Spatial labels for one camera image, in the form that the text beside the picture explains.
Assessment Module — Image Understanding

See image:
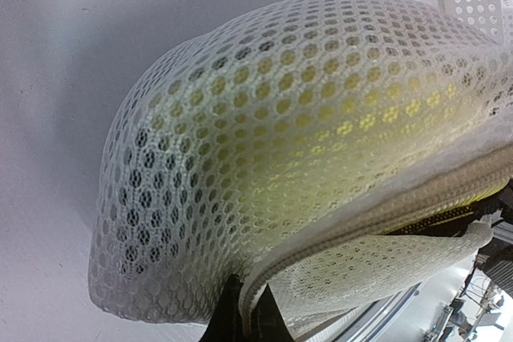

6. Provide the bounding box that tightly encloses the white plastic basket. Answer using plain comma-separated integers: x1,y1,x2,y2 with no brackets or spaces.
443,0,512,45

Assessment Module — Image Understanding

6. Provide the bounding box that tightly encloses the white mesh laundry bag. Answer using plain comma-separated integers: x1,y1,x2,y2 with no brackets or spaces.
87,0,512,341

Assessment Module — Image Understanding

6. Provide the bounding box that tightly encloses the yellow bra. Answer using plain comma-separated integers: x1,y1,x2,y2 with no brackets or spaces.
386,179,512,237

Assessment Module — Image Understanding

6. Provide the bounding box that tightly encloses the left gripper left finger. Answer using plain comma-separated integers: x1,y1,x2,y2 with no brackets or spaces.
202,275,245,342

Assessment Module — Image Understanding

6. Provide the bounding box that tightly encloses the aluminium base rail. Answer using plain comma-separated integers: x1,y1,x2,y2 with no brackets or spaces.
296,277,426,342

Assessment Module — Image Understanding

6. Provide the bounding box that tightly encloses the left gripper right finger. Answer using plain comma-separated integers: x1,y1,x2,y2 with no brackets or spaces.
252,284,294,342

